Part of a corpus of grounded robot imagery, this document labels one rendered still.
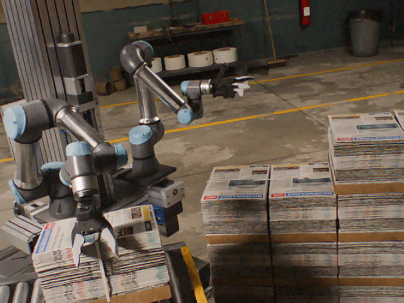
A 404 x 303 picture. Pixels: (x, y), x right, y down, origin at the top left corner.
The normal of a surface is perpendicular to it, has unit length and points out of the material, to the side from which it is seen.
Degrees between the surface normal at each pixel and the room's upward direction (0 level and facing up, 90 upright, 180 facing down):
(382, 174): 90
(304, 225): 90
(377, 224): 90
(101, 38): 90
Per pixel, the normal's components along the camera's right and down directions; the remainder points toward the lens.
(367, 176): -0.15, 0.37
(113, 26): 0.22, 0.33
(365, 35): -0.43, 0.47
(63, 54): -0.65, 0.34
